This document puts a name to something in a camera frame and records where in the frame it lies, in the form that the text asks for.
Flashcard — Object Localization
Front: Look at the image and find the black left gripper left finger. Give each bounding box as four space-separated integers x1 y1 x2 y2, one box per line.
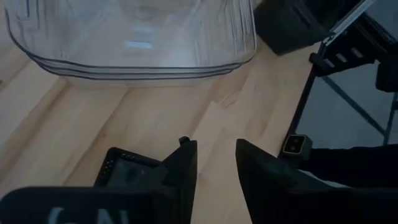
0 136 198 224

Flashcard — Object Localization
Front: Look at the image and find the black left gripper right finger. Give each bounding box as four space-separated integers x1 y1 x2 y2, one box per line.
234 138 398 224

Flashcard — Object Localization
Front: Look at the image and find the large clear plastic basket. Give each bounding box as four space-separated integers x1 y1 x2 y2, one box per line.
2 0 257 82

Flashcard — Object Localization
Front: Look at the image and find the black device with grey panel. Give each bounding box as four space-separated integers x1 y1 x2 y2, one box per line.
94 147 169 188

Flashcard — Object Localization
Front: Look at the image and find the dark grey plastic basket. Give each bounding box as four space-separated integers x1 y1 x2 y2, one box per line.
252 0 361 57

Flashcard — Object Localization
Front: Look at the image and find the small table-level camera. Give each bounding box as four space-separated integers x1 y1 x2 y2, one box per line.
280 133 313 157

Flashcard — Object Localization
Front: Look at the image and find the black camera support arm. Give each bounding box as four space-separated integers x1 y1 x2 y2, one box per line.
298 143 398 189

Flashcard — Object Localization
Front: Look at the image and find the black frame post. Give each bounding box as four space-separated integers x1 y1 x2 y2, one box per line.
285 46 323 139

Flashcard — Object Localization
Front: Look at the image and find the black frame bracket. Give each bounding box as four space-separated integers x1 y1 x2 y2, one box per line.
308 14 398 78

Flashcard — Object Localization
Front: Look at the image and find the aluminium frame bar with light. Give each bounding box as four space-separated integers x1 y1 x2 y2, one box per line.
322 0 376 47

